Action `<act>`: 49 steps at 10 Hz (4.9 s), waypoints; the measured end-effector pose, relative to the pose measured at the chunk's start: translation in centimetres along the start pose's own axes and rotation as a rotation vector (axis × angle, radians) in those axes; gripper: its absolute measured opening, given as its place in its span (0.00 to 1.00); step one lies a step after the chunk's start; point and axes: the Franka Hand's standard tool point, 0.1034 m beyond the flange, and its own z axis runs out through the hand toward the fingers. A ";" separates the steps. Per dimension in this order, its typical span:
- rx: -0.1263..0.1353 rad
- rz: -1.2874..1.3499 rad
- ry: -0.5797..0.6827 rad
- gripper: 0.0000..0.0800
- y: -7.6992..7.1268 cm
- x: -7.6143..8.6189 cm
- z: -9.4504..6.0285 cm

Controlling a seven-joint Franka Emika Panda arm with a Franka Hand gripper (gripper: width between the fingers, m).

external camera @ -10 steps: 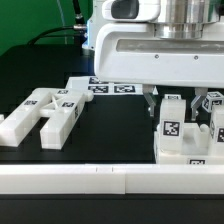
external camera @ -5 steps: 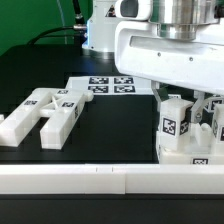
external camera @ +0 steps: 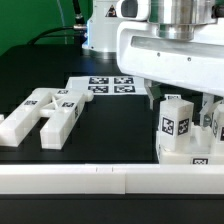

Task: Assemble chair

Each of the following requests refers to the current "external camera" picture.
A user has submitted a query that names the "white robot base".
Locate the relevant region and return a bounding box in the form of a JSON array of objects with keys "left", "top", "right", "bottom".
[{"left": 82, "top": 0, "right": 122, "bottom": 59}]

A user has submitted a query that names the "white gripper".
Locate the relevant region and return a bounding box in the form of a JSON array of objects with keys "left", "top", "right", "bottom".
[{"left": 117, "top": 19, "right": 224, "bottom": 109}]

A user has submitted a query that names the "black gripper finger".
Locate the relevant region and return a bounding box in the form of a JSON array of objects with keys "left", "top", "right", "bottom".
[{"left": 199, "top": 93, "right": 222, "bottom": 128}]

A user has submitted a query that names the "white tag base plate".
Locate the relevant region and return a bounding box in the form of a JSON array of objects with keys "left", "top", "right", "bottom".
[{"left": 66, "top": 76, "right": 147, "bottom": 95}]

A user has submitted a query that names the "white chair back frame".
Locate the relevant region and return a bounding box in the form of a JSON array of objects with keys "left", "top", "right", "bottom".
[{"left": 0, "top": 88, "right": 94, "bottom": 150}]

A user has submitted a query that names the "white front fence rail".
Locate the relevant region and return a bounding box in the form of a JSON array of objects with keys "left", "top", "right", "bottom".
[{"left": 0, "top": 164, "right": 224, "bottom": 194}]

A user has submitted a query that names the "black cable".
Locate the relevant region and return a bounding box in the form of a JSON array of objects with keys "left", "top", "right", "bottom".
[{"left": 26, "top": 0, "right": 88, "bottom": 46}]

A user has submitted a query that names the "white part at left edge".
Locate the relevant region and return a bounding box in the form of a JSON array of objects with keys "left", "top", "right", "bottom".
[{"left": 0, "top": 115, "right": 4, "bottom": 124}]

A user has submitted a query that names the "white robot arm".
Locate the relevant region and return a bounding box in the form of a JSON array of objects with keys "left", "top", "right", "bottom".
[{"left": 116, "top": 0, "right": 224, "bottom": 126}]

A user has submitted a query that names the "white chair seat part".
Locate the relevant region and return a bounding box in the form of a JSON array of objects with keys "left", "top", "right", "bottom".
[{"left": 156, "top": 125, "right": 224, "bottom": 165}]

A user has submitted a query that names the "white tagged cube nut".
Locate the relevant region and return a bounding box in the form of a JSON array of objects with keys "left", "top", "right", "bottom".
[{"left": 165, "top": 94, "right": 182, "bottom": 100}]

